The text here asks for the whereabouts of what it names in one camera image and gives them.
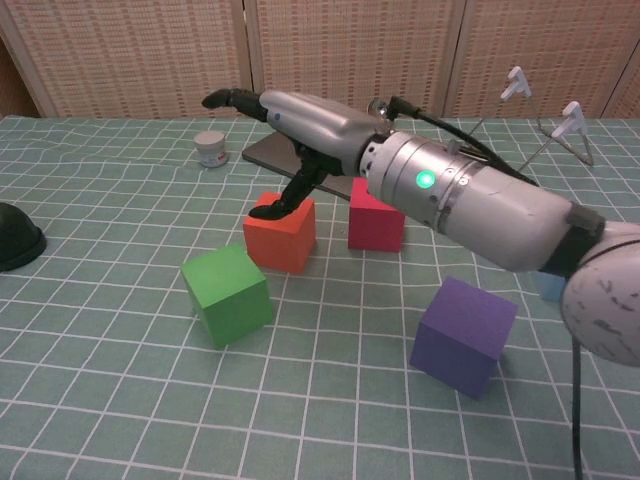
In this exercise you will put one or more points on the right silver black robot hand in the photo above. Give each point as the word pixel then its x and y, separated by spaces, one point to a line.
pixel 315 130

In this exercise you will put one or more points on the green cube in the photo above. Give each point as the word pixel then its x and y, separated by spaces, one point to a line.
pixel 225 295

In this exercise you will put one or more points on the black dome-shaped object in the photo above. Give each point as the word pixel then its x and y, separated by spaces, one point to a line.
pixel 17 240

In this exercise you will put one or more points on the green checked tablecloth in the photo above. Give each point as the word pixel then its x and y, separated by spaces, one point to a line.
pixel 150 400

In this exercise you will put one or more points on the metal soup ladle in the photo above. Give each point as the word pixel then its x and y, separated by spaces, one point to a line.
pixel 376 107

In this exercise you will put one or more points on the grey closed laptop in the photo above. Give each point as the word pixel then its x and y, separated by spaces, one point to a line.
pixel 265 152

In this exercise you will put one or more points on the purple cube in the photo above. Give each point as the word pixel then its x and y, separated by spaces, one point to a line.
pixel 460 335

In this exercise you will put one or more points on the light blue cube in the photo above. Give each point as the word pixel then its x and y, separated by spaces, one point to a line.
pixel 550 287

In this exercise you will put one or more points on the orange cube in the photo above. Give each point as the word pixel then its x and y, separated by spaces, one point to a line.
pixel 280 245

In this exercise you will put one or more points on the small white jar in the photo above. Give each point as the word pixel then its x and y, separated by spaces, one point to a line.
pixel 210 147

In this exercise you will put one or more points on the bamboo folding screen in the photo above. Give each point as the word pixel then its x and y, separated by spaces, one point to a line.
pixel 150 50

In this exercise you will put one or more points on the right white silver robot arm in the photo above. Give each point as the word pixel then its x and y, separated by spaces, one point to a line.
pixel 490 215

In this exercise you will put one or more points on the red cube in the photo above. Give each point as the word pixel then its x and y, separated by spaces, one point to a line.
pixel 372 225

